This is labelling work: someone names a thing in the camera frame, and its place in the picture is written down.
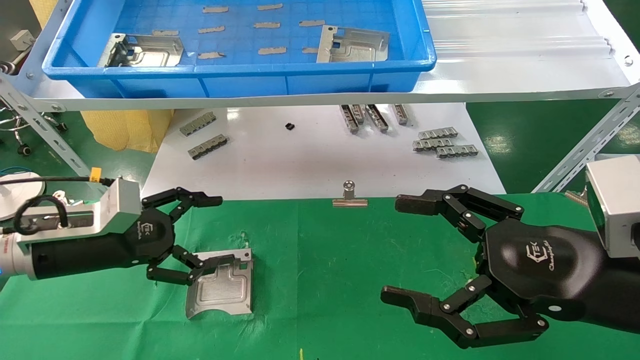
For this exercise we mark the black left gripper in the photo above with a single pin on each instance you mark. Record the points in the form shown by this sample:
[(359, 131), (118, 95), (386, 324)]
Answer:
[(155, 235)]

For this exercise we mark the bent sheet metal bracket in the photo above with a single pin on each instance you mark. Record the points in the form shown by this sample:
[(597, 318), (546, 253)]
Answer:
[(355, 47), (225, 290), (150, 52)]

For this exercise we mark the white round stand base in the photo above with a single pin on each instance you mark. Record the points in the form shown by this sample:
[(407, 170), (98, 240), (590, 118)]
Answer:
[(30, 189)]

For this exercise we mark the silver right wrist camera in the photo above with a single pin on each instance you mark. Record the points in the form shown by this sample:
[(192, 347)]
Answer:
[(620, 205)]

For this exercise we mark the white metal shelf board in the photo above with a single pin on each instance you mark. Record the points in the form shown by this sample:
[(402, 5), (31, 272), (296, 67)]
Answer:
[(500, 50)]

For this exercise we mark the chrome wheeled stool base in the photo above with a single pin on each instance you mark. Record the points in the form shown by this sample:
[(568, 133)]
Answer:
[(22, 125)]

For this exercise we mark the green table cloth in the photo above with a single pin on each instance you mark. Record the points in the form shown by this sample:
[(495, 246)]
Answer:
[(320, 280)]

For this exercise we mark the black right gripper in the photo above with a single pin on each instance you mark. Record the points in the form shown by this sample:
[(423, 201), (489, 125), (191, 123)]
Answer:
[(540, 265)]

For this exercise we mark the grey tape strip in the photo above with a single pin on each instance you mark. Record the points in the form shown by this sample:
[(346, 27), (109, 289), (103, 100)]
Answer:
[(211, 55), (211, 30), (310, 50), (312, 23), (267, 25), (272, 50), (270, 7), (165, 33), (215, 9)]

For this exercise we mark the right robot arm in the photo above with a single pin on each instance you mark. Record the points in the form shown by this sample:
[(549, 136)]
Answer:
[(620, 290)]

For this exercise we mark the yellow plastic bag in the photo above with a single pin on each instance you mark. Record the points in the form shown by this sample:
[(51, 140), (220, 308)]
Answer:
[(125, 130)]

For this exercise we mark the blue plastic tray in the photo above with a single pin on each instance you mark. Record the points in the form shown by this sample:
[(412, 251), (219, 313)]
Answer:
[(300, 82)]

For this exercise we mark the small grey box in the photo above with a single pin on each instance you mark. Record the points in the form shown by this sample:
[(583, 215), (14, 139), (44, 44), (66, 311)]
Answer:
[(22, 40)]

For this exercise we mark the grey slotted metal rail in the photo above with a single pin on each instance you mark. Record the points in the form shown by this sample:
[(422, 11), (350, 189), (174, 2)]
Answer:
[(349, 120), (377, 118), (208, 147), (359, 113), (457, 151), (198, 124), (401, 114), (438, 133), (431, 145)]

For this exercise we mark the grey perforated angle upright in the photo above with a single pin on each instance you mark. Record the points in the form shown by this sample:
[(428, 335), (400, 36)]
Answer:
[(585, 145), (50, 137)]

